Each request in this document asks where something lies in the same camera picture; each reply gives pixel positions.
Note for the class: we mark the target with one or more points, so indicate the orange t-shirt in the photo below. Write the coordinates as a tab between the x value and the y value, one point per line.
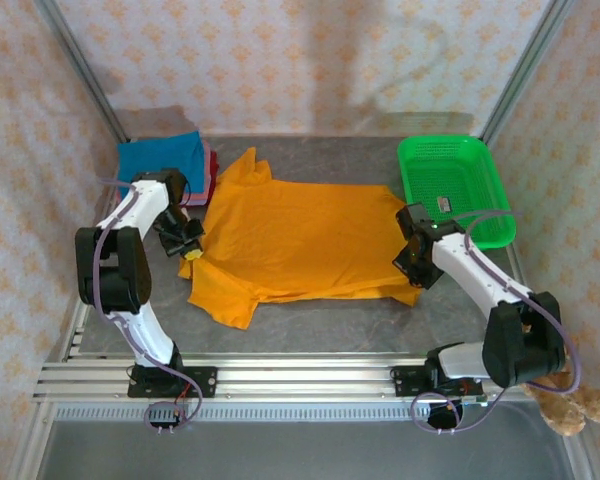
300	235

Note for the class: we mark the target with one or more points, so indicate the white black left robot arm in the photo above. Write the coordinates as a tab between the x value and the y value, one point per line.
130	210

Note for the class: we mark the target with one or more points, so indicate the folded pink t-shirt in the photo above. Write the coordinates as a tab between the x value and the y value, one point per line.
202	197

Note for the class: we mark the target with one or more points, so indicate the folded blue t-shirt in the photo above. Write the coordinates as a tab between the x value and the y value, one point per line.
155	155

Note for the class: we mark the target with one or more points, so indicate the folded red t-shirt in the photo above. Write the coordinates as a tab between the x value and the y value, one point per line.
211	160

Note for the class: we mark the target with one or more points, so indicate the small grey rectangular item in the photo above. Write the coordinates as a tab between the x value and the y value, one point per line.
444	204

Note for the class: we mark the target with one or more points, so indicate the green plastic basket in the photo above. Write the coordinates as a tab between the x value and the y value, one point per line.
445	165

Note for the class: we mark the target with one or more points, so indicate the small black connector box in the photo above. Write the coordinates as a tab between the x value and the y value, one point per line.
445	417
167	417

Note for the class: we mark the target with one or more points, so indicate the slotted metal strip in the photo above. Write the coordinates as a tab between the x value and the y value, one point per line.
305	412

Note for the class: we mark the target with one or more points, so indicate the brown teddy bear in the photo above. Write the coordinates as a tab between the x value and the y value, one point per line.
570	415

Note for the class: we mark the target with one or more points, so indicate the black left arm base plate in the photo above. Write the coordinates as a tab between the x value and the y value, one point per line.
202	382

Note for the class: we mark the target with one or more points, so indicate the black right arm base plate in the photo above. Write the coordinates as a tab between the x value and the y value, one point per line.
407	382

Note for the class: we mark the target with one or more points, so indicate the aluminium frame post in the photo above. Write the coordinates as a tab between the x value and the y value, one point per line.
80	65
525	70

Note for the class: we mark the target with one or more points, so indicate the aluminium mounting rail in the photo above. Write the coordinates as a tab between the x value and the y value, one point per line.
305	380

